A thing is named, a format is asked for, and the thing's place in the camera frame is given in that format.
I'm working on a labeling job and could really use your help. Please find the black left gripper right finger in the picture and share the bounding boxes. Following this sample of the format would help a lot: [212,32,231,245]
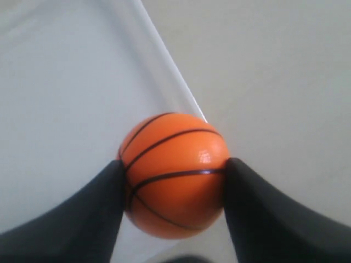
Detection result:
[224,158,350,262]

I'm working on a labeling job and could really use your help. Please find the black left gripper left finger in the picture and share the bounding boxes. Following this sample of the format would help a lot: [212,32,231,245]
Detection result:
[1,161,125,262]

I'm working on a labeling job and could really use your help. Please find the small orange basketball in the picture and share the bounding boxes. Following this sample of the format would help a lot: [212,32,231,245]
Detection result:
[117,112,230,239]

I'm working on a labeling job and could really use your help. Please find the white plastic tray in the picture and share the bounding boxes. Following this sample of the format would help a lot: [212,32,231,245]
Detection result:
[1,1,203,262]

